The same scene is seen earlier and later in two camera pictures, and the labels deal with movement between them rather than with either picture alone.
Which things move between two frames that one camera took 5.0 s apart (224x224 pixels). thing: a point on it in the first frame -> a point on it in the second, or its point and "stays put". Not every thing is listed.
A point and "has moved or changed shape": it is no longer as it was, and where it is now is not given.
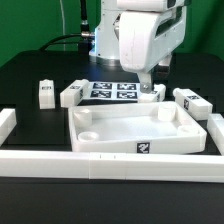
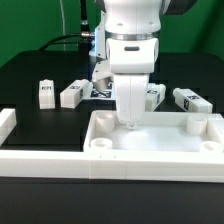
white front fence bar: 169,167 stays put
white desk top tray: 148,128 has moved or changed shape
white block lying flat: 46,94 stays put
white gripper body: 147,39 -> 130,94
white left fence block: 8,121 stays put
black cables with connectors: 83,39 stays put
